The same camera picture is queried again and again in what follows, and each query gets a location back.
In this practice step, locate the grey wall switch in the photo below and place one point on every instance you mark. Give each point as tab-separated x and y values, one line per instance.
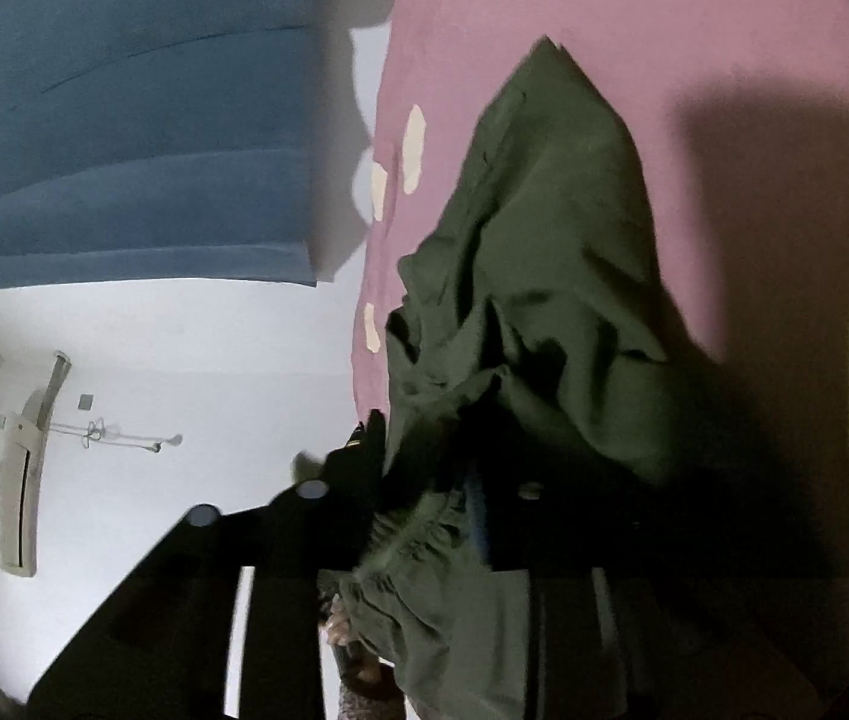
85	400

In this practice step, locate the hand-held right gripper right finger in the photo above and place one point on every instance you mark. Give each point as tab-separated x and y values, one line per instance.
477	517

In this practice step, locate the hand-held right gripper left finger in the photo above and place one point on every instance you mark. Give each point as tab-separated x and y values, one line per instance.
349	480

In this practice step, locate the white air conditioner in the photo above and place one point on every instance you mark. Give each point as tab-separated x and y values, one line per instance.
12	480

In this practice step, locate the pink polka dot bedsheet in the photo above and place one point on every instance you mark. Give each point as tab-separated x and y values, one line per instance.
732	52

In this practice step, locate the olive green jacket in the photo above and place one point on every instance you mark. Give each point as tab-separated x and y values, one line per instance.
544	240

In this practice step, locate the person's left hand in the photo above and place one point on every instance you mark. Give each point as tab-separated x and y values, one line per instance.
338	626

